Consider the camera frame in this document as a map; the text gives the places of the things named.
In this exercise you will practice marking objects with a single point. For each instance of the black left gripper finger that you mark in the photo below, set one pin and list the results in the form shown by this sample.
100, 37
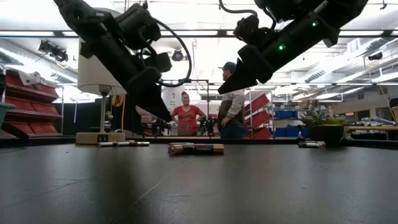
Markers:
152, 105

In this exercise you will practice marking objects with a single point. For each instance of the black partition panel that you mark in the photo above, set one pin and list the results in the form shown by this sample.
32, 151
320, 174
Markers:
87, 118

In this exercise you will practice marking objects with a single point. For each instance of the black ceiling spotlight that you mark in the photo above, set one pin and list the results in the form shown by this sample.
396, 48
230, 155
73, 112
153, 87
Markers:
178, 55

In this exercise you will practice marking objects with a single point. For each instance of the black ceiling camera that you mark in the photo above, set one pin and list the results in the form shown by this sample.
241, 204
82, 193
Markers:
53, 51

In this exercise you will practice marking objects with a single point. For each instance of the black aluminium table frame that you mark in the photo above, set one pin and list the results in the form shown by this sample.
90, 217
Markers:
248, 141

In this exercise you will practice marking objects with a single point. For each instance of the person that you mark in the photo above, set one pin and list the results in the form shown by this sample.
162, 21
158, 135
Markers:
186, 119
231, 109

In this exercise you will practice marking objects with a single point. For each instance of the potted succulent plant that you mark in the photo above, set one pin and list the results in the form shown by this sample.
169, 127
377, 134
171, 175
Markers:
325, 135

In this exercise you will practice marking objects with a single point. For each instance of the black ceiling fixture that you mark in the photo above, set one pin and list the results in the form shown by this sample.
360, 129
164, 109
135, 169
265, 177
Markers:
375, 56

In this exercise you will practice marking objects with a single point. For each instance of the teal plastic bin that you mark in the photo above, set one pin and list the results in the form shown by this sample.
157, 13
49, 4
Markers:
3, 113

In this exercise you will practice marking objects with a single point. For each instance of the copper black battery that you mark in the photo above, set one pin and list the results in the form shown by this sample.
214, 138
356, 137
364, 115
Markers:
208, 149
178, 149

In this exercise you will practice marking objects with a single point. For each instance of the white shade wooden base lamp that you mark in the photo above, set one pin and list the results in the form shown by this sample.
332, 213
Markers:
93, 138

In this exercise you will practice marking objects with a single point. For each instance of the black overhead frame beam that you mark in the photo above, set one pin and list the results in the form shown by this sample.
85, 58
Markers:
221, 33

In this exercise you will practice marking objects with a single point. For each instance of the black table mat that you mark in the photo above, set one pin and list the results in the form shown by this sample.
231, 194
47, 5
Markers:
199, 193

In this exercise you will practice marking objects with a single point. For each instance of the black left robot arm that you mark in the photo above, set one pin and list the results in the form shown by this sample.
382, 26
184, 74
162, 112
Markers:
93, 28

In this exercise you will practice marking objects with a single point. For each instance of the red tilted bin rack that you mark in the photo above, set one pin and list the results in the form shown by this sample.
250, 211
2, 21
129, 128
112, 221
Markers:
259, 118

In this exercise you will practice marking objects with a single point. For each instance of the blue storage bin stack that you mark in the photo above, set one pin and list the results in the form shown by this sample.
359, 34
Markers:
284, 132

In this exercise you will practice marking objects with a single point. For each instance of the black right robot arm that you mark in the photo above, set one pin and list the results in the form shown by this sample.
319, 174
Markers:
298, 34

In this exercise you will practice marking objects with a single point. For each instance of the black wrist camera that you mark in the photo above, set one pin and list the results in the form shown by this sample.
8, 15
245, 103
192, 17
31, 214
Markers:
248, 28
158, 62

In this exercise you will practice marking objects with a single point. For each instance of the black background robot arm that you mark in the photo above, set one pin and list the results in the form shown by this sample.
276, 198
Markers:
160, 126
207, 124

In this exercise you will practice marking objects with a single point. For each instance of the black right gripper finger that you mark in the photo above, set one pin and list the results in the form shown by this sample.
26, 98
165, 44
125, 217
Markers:
233, 81

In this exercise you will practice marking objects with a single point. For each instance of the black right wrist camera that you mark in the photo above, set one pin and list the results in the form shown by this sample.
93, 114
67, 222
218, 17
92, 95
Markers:
248, 28

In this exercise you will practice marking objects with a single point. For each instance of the wooden bench top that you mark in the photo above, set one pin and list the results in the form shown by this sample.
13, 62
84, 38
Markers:
370, 128

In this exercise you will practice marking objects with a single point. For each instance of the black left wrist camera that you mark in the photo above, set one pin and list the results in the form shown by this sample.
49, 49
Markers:
158, 62

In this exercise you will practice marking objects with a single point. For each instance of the red bin shelf rack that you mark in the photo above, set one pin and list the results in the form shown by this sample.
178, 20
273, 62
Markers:
31, 107

